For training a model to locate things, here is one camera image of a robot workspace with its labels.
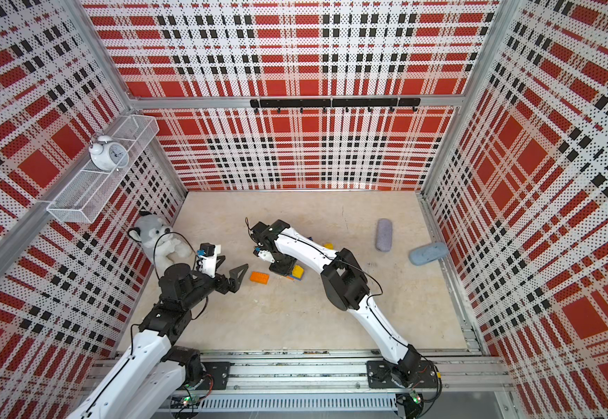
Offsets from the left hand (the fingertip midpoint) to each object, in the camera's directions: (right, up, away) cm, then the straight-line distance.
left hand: (240, 261), depth 80 cm
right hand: (+16, -4, +13) cm, 21 cm away
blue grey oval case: (+66, 0, +17) cm, 68 cm away
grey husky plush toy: (-30, +8, +5) cm, 31 cm away
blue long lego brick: (+15, -7, +10) cm, 19 cm away
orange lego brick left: (+3, -8, +13) cm, 15 cm away
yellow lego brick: (+17, -5, +9) cm, 20 cm away
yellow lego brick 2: (+27, +7, -17) cm, 33 cm away
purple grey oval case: (+51, +7, +22) cm, 56 cm away
